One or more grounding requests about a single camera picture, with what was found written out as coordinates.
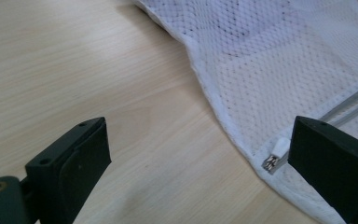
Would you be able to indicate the white mesh laundry bag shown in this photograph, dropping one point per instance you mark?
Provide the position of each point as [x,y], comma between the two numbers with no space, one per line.
[276,71]

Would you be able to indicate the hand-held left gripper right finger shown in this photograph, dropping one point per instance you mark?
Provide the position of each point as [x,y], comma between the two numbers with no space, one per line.
[335,161]

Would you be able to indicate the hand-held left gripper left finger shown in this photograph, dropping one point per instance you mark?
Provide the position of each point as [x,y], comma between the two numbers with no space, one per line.
[74,165]

